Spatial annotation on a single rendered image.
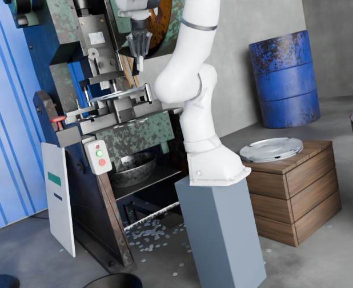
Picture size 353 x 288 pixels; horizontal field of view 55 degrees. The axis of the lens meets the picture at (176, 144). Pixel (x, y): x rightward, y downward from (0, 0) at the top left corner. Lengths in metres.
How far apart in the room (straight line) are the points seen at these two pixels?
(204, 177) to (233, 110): 2.74
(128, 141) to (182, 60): 0.66
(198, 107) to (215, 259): 0.53
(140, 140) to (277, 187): 0.66
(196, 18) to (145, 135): 0.78
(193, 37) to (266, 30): 3.31
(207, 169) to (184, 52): 0.38
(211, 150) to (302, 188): 0.55
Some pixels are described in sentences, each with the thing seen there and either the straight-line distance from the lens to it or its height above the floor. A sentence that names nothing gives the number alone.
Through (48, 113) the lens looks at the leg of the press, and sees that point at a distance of 1.99.
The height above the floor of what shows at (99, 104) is 0.76.
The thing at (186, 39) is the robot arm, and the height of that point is 0.91.
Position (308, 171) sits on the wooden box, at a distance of 1.57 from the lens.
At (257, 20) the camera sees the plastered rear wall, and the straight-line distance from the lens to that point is 4.24.
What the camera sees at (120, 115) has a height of 0.68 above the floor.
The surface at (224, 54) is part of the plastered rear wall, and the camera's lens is 3.82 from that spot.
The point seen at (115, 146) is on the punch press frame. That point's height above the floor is 0.56.
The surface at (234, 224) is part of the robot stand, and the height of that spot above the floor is 0.28.
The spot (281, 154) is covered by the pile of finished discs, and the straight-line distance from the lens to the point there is 1.54.
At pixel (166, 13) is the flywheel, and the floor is 1.10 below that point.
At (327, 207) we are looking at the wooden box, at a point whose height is 0.07.
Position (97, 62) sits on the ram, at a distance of 1.72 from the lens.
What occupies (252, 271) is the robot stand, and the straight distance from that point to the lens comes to 1.35.
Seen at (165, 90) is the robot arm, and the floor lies 0.78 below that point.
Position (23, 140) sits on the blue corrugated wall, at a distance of 2.86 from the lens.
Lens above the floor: 0.84
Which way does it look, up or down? 12 degrees down
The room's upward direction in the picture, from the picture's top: 14 degrees counter-clockwise
